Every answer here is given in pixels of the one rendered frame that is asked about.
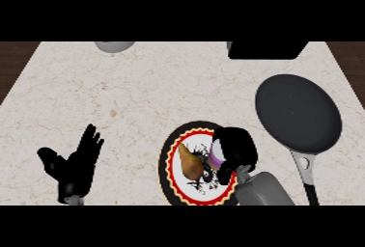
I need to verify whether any black appliance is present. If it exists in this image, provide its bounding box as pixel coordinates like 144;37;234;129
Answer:
224;41;310;61

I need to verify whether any grey bowl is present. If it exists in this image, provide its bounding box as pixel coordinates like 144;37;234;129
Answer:
93;41;137;54

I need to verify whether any dark grey frying pan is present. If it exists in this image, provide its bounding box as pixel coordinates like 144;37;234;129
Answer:
254;73;344;206

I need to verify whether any rooster print plate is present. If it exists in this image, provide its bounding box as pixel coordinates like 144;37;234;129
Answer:
156;121;239;206

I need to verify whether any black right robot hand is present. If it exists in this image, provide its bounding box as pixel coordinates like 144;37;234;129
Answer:
209;126;260;186

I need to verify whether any purple can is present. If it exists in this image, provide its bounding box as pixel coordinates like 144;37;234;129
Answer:
208;138;227;172

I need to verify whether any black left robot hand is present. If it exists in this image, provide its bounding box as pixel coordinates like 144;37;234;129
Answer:
35;123;104;205

